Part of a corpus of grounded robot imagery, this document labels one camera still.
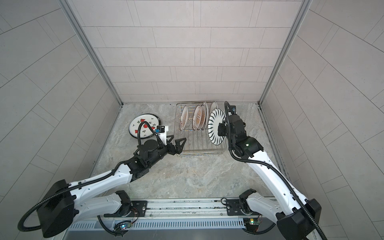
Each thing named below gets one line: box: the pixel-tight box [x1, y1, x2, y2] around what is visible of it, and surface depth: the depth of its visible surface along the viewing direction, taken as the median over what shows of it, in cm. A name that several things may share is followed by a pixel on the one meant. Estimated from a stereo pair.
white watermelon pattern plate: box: [129, 113, 161, 139], surface depth 103 cm
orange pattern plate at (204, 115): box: [200, 101, 209, 131], surface depth 91 cm
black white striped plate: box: [207, 108, 226, 146], surface depth 84 cm
